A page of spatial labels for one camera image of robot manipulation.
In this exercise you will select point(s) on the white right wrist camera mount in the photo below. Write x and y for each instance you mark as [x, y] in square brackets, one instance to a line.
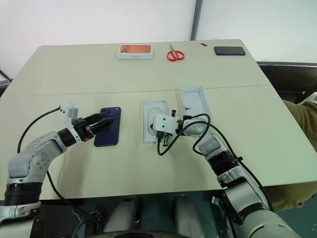
[164, 124]

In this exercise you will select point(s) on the dark framed object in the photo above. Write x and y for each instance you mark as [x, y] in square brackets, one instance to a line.
[4, 78]

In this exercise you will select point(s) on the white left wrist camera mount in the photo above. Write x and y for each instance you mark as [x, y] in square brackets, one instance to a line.
[68, 111]

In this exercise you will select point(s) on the dark blue flat phone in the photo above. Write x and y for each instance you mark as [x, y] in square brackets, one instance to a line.
[229, 50]

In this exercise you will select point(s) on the grey metal pole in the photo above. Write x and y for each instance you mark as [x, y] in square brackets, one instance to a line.
[196, 19]

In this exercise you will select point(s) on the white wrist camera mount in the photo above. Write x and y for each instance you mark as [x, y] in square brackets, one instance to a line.
[68, 111]
[164, 124]

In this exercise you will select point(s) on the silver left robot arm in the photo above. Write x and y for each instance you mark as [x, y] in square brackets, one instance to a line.
[27, 158]

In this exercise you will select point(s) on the small black clip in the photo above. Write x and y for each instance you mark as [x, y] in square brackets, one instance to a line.
[203, 44]

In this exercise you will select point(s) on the black robot torso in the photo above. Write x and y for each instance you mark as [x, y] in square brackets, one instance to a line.
[158, 218]

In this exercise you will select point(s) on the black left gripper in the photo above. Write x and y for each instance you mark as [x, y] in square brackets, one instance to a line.
[83, 130]

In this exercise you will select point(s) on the person in olive clothing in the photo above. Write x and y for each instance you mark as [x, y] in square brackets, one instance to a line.
[304, 124]

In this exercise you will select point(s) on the white phone box lid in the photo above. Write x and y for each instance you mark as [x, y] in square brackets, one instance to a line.
[194, 99]

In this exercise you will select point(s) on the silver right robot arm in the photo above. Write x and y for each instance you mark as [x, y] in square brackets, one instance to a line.
[247, 198]

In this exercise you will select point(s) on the navy blue smartphone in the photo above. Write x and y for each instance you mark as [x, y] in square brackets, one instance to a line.
[109, 138]

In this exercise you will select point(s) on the grey rounded shape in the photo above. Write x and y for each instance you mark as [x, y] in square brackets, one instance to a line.
[187, 215]
[121, 215]

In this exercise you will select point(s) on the dark furniture beside table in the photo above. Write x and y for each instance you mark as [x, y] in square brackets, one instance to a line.
[284, 77]

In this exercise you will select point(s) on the white phone box base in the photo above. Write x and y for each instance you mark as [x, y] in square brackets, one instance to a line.
[148, 111]

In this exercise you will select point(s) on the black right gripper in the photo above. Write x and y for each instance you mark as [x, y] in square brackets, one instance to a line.
[164, 140]

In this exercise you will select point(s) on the closed box with orange phone print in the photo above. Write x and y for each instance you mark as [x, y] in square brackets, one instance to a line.
[135, 50]

